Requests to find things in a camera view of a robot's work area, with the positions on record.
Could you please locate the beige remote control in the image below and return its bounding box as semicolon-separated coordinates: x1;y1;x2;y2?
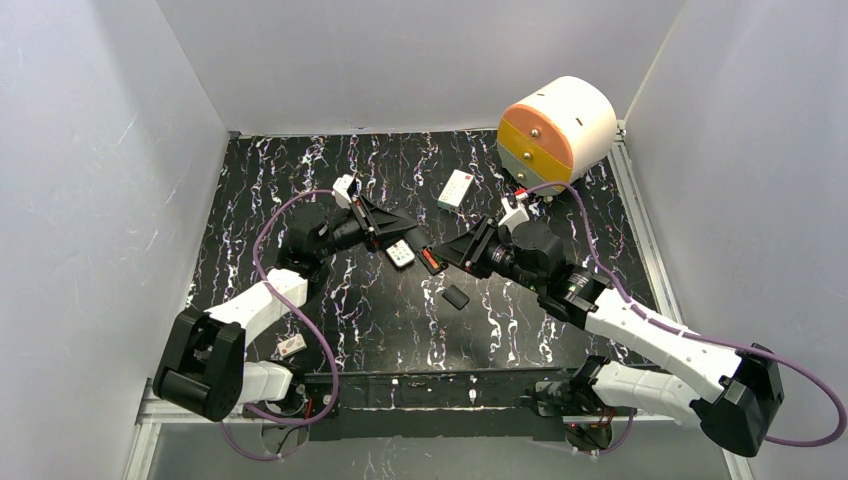
385;239;416;271

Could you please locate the red orange battery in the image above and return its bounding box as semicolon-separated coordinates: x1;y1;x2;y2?
422;249;440;271

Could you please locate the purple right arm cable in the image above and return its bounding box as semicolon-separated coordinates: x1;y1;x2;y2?
526;182;848;448

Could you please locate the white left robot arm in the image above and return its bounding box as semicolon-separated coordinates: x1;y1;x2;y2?
152;197;418;422

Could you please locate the black remote battery cover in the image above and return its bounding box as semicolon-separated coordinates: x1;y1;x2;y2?
442;285;470;311

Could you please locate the black base bar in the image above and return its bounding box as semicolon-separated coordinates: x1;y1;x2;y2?
310;367;584;441

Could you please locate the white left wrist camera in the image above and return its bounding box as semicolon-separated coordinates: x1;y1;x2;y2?
332;174;359;209

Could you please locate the small white red remote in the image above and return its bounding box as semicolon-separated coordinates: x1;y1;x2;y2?
276;333;307;359

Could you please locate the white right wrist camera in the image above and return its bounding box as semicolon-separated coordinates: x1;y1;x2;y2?
498;188;529;232

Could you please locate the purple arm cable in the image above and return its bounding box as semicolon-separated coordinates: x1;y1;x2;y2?
526;182;848;448
218;189;340;462

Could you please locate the black cylindrical remote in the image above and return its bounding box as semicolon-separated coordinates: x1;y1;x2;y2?
403;227;449;276

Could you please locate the round drawer cabinet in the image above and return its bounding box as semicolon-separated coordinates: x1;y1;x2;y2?
496;76;617;197

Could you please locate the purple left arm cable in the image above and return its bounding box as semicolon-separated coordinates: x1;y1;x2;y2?
218;189;340;462

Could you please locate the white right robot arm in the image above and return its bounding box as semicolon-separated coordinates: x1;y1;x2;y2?
433;217;784;458

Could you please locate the white remote with red button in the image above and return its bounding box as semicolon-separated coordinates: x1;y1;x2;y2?
437;169;474;212

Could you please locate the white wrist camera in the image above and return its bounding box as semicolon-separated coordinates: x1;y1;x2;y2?
498;188;529;232
332;174;359;209

